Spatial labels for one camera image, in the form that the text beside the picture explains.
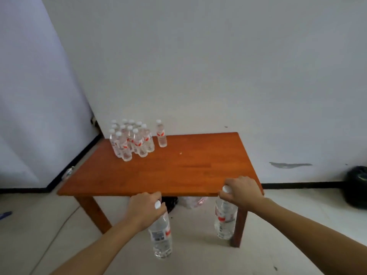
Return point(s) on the person's left forearm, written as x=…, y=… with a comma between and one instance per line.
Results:
x=97, y=252

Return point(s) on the blue flat object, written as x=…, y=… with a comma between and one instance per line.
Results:
x=5, y=215

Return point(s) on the large black bin bag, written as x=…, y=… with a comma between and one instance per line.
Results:
x=357, y=187

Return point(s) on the shiny crumpled plastic item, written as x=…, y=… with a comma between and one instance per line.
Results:
x=68, y=172

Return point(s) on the person's left fingers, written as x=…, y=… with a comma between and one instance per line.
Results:
x=162, y=212

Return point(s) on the person's left hand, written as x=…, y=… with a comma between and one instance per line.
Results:
x=143, y=209

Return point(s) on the clear plastic water bottle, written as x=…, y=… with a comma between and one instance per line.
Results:
x=161, y=237
x=225, y=220
x=161, y=137

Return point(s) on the orange-brown wooden table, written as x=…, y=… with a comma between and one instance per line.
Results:
x=177, y=168

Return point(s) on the clear pinkish plastic bag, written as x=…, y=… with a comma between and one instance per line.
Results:
x=192, y=201

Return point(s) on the cluster of water bottles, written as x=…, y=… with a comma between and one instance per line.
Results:
x=129, y=141

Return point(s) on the small black plastic bag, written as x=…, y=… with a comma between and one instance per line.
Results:
x=170, y=203

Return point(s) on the person's right forearm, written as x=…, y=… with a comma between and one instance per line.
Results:
x=309, y=240

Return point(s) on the person's right hand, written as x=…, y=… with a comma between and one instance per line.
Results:
x=243, y=191

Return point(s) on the person's right fingers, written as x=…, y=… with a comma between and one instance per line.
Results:
x=226, y=197

